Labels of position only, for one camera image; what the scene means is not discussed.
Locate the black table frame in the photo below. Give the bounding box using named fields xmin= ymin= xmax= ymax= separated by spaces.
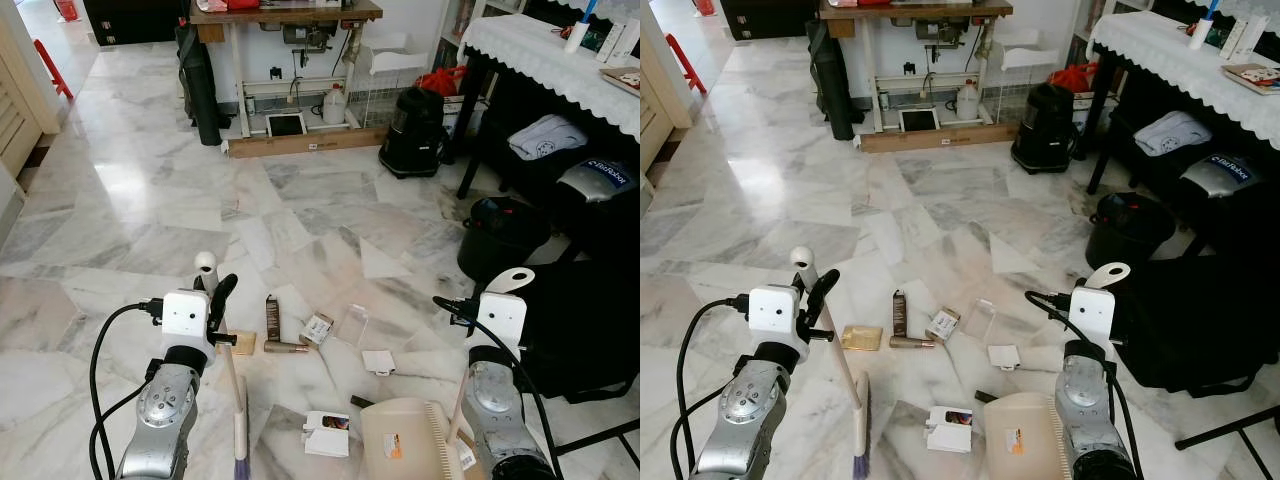
xmin=1086 ymin=45 xmax=1280 ymax=196
xmin=456 ymin=48 xmax=641 ymax=201

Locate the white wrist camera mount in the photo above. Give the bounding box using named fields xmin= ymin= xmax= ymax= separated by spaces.
xmin=1068 ymin=287 xmax=1118 ymax=348
xmin=478 ymin=292 xmax=528 ymax=351
xmin=747 ymin=286 xmax=803 ymax=363
xmin=160 ymin=290 xmax=213 ymax=363

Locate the white wire rack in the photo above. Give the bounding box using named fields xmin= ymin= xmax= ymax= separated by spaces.
xmin=985 ymin=30 xmax=1063 ymax=121
xmin=355 ymin=33 xmax=443 ymax=128

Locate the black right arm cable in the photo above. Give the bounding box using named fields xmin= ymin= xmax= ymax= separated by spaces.
xmin=1025 ymin=290 xmax=1136 ymax=471
xmin=433 ymin=295 xmax=546 ymax=476

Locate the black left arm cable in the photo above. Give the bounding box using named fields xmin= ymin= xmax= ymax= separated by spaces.
xmin=88 ymin=298 xmax=166 ymax=480
xmin=672 ymin=293 xmax=753 ymax=480

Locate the grey sewing machine motor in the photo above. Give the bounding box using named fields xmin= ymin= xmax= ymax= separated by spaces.
xmin=282 ymin=22 xmax=337 ymax=53
xmin=915 ymin=18 xmax=969 ymax=47

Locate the beige broom with purple bristles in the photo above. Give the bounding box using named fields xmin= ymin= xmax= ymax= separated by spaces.
xmin=789 ymin=246 xmax=874 ymax=480
xmin=193 ymin=252 xmax=253 ymax=480

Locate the wooden base plank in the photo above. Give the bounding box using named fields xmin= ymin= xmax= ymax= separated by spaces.
xmin=858 ymin=122 xmax=1019 ymax=154
xmin=226 ymin=126 xmax=390 ymax=160

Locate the white product box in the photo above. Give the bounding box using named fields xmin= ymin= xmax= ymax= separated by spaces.
xmin=580 ymin=18 xmax=641 ymax=67
xmin=1205 ymin=15 xmax=1271 ymax=63

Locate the black canister vacuum cleaner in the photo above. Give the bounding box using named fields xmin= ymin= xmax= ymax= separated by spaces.
xmin=378 ymin=86 xmax=453 ymax=180
xmin=1009 ymin=82 xmax=1081 ymax=175

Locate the beige long-handled dustpan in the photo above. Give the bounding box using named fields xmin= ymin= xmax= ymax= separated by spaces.
xmin=358 ymin=267 xmax=536 ymax=480
xmin=983 ymin=262 xmax=1133 ymax=480

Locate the white bottle with blue cap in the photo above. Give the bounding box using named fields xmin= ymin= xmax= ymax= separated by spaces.
xmin=563 ymin=0 xmax=601 ymax=54
xmin=1188 ymin=0 xmax=1223 ymax=51

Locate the black cabinet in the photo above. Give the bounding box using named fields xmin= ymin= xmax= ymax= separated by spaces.
xmin=83 ymin=0 xmax=189 ymax=19
xmin=718 ymin=0 xmax=823 ymax=41

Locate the black rolled mat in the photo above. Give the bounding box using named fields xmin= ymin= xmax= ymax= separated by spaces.
xmin=176 ymin=20 xmax=224 ymax=148
xmin=806 ymin=18 xmax=857 ymax=142

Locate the wooden top sewing table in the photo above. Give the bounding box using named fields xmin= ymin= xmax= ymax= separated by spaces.
xmin=818 ymin=0 xmax=1014 ymax=136
xmin=188 ymin=0 xmax=384 ymax=141

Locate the red plastic bag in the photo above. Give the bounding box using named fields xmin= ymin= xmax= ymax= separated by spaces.
xmin=416 ymin=66 xmax=468 ymax=99
xmin=1048 ymin=62 xmax=1099 ymax=95

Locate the wooden louvre door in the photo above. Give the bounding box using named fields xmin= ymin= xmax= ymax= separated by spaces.
xmin=640 ymin=10 xmax=693 ymax=176
xmin=0 ymin=15 xmax=63 ymax=181

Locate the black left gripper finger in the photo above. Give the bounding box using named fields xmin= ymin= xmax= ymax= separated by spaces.
xmin=805 ymin=268 xmax=841 ymax=331
xmin=208 ymin=272 xmax=239 ymax=331

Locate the small printed cardboard box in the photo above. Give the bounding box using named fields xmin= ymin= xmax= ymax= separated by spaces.
xmin=924 ymin=306 xmax=962 ymax=344
xmin=299 ymin=312 xmax=336 ymax=347

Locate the red chair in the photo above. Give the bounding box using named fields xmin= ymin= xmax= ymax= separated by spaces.
xmin=33 ymin=38 xmax=75 ymax=102
xmin=664 ymin=33 xmax=708 ymax=96

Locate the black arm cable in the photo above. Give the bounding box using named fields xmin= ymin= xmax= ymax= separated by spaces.
xmin=672 ymin=293 xmax=753 ymax=480
xmin=88 ymin=298 xmax=166 ymax=480
xmin=1025 ymin=290 xmax=1136 ymax=471
xmin=433 ymin=295 xmax=546 ymax=476

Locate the pale blue folded cloth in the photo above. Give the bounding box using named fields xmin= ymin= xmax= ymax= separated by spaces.
xmin=507 ymin=114 xmax=589 ymax=162
xmin=1133 ymin=110 xmax=1214 ymax=158

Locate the black lidded bucket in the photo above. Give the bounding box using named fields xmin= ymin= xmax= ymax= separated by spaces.
xmin=1085 ymin=191 xmax=1179 ymax=273
xmin=457 ymin=196 xmax=552 ymax=283

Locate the silver appliance with blue label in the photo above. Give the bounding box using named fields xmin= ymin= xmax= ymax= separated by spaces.
xmin=553 ymin=156 xmax=641 ymax=231
xmin=1178 ymin=152 xmax=1259 ymax=211

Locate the clear plastic packaging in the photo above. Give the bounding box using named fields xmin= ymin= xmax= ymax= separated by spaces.
xmin=334 ymin=304 xmax=373 ymax=348
xmin=961 ymin=298 xmax=999 ymax=343

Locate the book with brown cover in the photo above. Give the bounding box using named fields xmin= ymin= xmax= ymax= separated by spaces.
xmin=1222 ymin=62 xmax=1280 ymax=97
xmin=598 ymin=66 xmax=641 ymax=98

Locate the black metal stand leg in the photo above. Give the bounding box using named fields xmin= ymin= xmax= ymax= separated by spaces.
xmin=1175 ymin=408 xmax=1280 ymax=451
xmin=553 ymin=418 xmax=641 ymax=469

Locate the white lace tablecloth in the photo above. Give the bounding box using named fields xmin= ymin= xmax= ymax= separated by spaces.
xmin=460 ymin=13 xmax=641 ymax=143
xmin=1086 ymin=10 xmax=1280 ymax=151

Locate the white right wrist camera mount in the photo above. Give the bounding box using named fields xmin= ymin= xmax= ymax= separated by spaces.
xmin=478 ymin=292 xmax=528 ymax=351
xmin=1068 ymin=287 xmax=1118 ymax=348

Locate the white box with picture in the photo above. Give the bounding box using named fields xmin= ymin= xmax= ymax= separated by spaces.
xmin=302 ymin=409 xmax=352 ymax=459
xmin=924 ymin=404 xmax=974 ymax=454

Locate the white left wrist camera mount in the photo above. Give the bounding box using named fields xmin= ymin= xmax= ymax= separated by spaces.
xmin=747 ymin=286 xmax=803 ymax=363
xmin=160 ymin=290 xmax=213 ymax=363

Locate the large black fabric bag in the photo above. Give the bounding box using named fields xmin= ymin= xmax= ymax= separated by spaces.
xmin=1108 ymin=254 xmax=1280 ymax=398
xmin=515 ymin=258 xmax=641 ymax=404

